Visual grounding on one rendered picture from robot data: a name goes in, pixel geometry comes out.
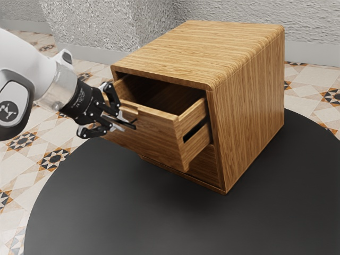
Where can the wooden drawer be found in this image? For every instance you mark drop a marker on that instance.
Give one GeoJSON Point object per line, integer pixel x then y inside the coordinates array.
{"type": "Point", "coordinates": [162, 125]}

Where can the wooden cabinet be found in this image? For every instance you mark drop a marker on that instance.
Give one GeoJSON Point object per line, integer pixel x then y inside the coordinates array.
{"type": "Point", "coordinates": [239, 87]}

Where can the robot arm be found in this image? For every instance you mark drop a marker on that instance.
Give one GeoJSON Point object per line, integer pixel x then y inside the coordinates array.
{"type": "Point", "coordinates": [29, 71]}

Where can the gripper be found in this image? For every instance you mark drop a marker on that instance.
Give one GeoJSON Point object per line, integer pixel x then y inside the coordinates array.
{"type": "Point", "coordinates": [83, 102]}

